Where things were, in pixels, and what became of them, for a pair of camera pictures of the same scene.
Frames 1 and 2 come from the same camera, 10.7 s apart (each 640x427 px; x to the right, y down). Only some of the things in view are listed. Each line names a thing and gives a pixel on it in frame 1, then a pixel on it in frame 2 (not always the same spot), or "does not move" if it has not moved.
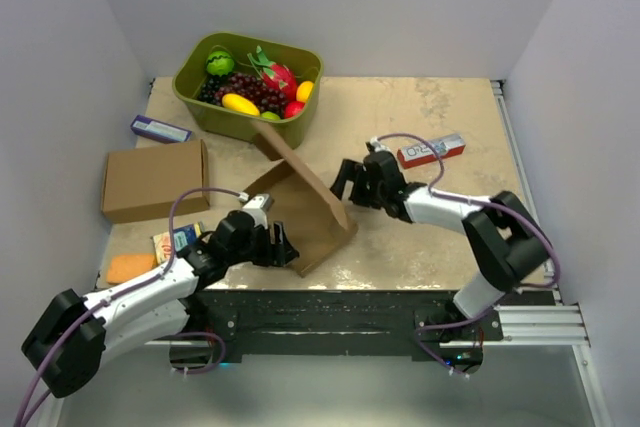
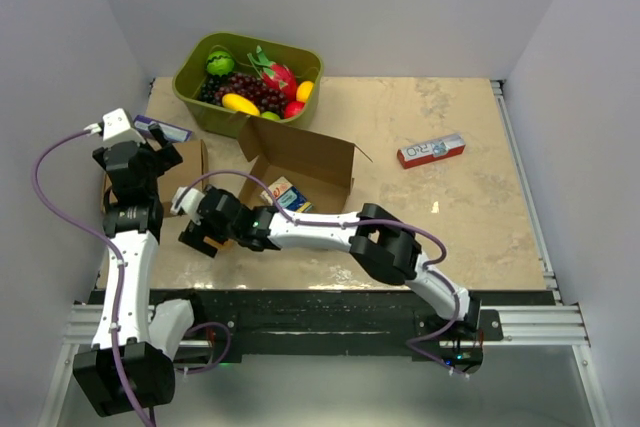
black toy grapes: x=209 y=86 does not move
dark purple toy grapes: x=267 y=99 does not move
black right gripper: x=352 y=172 to x=194 y=237
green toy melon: x=220 y=62 does not move
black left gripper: x=279 y=253 to x=164 y=156
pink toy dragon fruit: x=276 y=76 does not move
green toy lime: x=270 y=115 does not move
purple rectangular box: x=159 y=130 does not move
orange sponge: x=125 y=265 to x=227 y=245
